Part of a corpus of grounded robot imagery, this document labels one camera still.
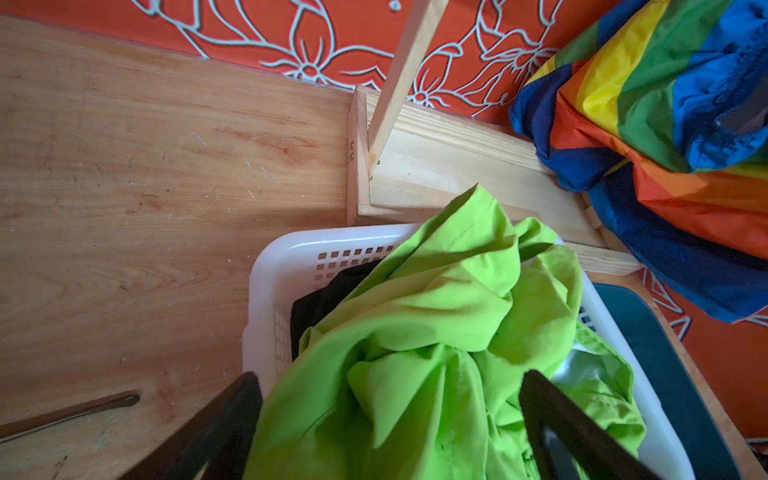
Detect wooden clothes rack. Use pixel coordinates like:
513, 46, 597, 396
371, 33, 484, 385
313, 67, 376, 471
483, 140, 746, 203
346, 1, 643, 276

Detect rainbow striped shorts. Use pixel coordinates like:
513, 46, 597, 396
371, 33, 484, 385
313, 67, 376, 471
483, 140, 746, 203
509, 1, 767, 323

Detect white plastic basket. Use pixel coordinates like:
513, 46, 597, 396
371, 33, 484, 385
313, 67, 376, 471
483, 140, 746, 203
242, 224, 695, 479

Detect black shorts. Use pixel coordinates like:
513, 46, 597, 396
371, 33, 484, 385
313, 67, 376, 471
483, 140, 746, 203
290, 260, 381, 361

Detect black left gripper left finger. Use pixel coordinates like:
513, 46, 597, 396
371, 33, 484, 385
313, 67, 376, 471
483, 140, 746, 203
122, 372, 263, 479

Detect lime green shorts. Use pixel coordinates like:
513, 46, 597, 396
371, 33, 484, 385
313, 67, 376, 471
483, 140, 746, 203
245, 186, 646, 479

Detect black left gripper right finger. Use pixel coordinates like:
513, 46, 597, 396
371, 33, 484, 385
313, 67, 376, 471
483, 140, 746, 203
519, 370, 657, 479

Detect teal plastic tray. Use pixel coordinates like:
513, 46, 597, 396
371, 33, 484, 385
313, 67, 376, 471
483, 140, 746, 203
594, 284, 742, 479

